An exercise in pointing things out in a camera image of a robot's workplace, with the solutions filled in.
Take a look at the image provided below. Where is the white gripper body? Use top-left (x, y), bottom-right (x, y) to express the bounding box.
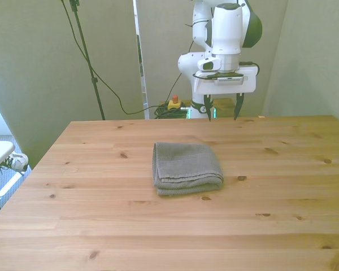
top-left (193, 65), bottom-right (258, 95)

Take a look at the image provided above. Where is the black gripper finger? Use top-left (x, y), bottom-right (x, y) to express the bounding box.
top-left (203, 94), bottom-right (214, 123)
top-left (233, 93), bottom-right (245, 121)

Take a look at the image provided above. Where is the grey towel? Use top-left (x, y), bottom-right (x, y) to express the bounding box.
top-left (152, 142), bottom-right (225, 196)

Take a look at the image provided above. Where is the yellow emergency stop button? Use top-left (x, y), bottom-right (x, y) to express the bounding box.
top-left (167, 95), bottom-right (182, 111)

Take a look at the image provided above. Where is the white vertical panel edge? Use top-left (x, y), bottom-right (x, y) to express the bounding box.
top-left (132, 0), bottom-right (151, 120)

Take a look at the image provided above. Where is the black tripod stand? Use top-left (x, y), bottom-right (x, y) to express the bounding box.
top-left (69, 0), bottom-right (106, 121)

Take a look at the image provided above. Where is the white sneaker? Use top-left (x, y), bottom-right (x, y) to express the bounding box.
top-left (0, 152), bottom-right (30, 172)

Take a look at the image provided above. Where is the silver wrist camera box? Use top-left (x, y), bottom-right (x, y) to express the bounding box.
top-left (213, 73), bottom-right (249, 86)

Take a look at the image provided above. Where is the coiled black cable bundle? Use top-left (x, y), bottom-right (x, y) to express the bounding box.
top-left (153, 103), bottom-right (188, 120)

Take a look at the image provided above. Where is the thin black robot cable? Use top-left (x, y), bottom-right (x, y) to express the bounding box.
top-left (165, 23), bottom-right (210, 104)

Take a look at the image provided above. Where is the long black cable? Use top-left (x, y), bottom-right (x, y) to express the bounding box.
top-left (60, 0), bottom-right (160, 115)

